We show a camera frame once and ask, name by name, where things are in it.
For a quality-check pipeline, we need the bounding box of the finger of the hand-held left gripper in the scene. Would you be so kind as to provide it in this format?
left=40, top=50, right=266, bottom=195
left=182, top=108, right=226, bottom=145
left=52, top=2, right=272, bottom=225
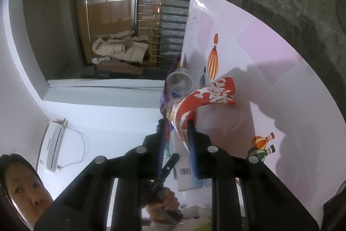
left=155, top=153, right=180, bottom=188

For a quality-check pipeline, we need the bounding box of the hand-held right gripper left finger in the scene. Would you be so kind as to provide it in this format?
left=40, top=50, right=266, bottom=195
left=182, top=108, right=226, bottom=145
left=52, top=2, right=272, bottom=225
left=34, top=119, right=167, bottom=231

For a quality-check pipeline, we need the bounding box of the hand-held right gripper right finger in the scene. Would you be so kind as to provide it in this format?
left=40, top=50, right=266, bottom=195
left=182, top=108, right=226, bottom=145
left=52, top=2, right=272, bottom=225
left=186, top=119, right=323, bottom=231

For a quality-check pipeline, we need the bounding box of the purple snack bag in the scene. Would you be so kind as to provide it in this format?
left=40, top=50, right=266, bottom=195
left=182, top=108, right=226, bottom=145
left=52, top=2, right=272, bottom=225
left=159, top=54, right=181, bottom=110

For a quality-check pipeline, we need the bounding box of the red white plastic bag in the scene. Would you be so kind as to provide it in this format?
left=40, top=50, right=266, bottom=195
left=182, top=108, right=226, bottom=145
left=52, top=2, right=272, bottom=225
left=169, top=77, right=236, bottom=153

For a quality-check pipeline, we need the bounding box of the clear bottle blue label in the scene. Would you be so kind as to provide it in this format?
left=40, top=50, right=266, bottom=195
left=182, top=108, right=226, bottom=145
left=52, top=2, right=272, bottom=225
left=165, top=67, right=195, bottom=97

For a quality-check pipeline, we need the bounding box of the person's left hand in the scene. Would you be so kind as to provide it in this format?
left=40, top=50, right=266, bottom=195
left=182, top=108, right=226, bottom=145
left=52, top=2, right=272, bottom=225
left=146, top=186, right=180, bottom=221

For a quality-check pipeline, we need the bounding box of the white air conditioner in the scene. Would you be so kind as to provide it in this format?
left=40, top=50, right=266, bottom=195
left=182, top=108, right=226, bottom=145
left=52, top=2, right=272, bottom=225
left=38, top=119, right=68, bottom=173

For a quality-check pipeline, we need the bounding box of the beige hanging coat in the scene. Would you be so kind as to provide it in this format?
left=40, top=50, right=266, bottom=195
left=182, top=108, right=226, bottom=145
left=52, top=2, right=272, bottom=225
left=92, top=30, right=149, bottom=64

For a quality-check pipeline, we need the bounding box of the person's head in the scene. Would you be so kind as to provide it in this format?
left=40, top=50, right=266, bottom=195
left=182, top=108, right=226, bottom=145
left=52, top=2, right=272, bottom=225
left=0, top=154, right=53, bottom=231

